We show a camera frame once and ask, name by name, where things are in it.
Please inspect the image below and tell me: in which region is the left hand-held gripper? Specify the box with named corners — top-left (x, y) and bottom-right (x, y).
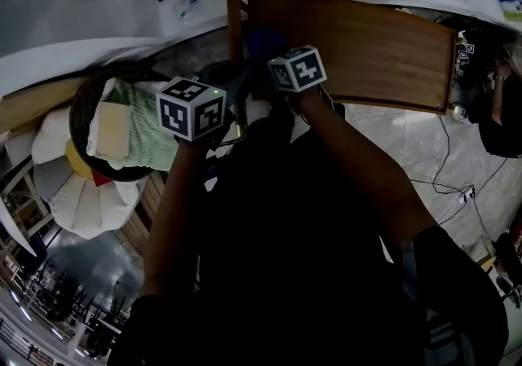
top-left (155, 59), bottom-right (259, 142)

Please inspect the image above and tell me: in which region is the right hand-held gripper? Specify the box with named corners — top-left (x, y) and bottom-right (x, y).
top-left (267, 45), bottom-right (328, 93)

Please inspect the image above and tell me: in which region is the blue cloth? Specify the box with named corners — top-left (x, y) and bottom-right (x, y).
top-left (244, 28), bottom-right (286, 60)

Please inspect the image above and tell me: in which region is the person's left forearm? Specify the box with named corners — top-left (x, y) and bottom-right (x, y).
top-left (140, 138), bottom-right (213, 298)

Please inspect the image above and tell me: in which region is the person's right forearm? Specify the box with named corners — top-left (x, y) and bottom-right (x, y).
top-left (291, 89), bottom-right (437, 247)

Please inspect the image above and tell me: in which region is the small clear packet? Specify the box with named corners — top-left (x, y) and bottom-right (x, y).
top-left (175, 0), bottom-right (201, 23)

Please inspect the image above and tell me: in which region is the green knitted blanket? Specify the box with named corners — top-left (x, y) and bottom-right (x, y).
top-left (108, 77), bottom-right (180, 173)

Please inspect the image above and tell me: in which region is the beige book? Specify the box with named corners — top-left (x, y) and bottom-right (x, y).
top-left (95, 101), bottom-right (132, 161)

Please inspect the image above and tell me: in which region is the black wicker basket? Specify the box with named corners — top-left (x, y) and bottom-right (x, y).
top-left (69, 66), bottom-right (180, 183)

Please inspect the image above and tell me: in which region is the white flower cushion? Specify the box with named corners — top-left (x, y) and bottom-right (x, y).
top-left (31, 105), bottom-right (142, 240)

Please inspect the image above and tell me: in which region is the brown cardboard sheet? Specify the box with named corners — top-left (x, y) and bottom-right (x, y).
top-left (0, 77), bottom-right (89, 135)

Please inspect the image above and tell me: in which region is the person's black clothing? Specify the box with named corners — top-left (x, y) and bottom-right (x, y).
top-left (105, 103), bottom-right (511, 366)

